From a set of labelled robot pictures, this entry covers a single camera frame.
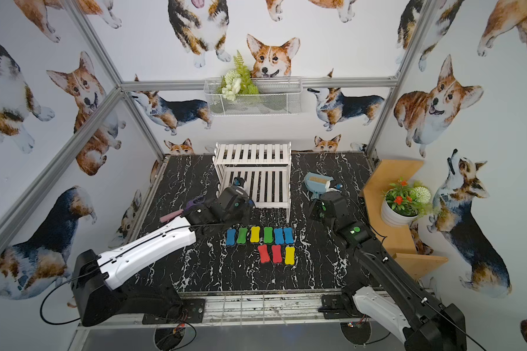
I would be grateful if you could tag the blue eraser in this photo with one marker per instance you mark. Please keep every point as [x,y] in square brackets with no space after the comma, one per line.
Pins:
[230,237]
[288,236]

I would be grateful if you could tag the light blue dustpan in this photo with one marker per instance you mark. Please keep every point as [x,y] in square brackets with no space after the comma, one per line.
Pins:
[319,184]

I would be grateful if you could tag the red eraser bottom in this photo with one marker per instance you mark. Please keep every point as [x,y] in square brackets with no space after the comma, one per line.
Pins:
[264,254]
[277,257]

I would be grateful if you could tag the light wooden corner shelf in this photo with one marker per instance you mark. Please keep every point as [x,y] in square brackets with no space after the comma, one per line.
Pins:
[391,227]

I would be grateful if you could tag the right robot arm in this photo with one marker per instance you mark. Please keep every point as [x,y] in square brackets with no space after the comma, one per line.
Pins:
[416,317]

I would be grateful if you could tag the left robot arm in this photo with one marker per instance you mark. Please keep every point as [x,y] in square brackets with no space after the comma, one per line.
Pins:
[99,283]

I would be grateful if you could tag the white potted red flower plant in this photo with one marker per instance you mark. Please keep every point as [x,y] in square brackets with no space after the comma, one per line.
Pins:
[405,202]

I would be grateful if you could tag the purple pink toy rake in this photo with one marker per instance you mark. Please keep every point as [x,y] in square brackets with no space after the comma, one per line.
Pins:
[169,217]

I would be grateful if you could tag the aluminium frame post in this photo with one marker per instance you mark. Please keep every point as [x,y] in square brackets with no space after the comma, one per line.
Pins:
[427,15]

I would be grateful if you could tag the white wooden slatted shelf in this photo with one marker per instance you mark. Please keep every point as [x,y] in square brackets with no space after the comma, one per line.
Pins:
[265,169]

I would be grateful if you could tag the yellow eraser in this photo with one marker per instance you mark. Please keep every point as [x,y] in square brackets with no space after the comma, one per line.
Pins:
[289,256]
[255,234]

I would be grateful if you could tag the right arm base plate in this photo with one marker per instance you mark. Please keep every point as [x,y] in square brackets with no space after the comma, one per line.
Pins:
[338,307]

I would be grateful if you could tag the green eraser top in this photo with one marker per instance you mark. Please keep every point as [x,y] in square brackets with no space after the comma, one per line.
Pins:
[268,235]
[242,236]

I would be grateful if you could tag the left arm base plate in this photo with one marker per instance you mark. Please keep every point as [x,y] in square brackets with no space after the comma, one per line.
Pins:
[191,311]

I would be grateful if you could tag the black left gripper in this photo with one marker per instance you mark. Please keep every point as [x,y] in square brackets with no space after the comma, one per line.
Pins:
[238,186]

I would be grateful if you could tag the artificial fern with white flowers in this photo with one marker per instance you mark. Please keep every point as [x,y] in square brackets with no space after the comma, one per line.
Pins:
[238,81]

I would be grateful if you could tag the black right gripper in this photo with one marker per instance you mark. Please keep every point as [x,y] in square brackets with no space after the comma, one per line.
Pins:
[315,208]

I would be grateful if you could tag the white wire mesh basket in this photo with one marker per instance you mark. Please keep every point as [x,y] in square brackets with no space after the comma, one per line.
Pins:
[274,96]

